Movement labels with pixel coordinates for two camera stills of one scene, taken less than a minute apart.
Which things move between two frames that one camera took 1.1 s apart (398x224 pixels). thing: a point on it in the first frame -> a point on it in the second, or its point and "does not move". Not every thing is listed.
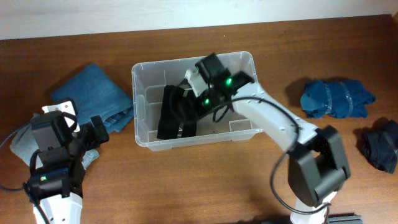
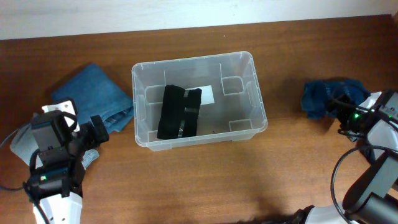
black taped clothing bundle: x=179 y=107 does not move
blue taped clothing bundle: x=340 y=99 does not move
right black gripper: x=203 y=108 -> x=349 y=117
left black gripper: x=99 y=129 does not move
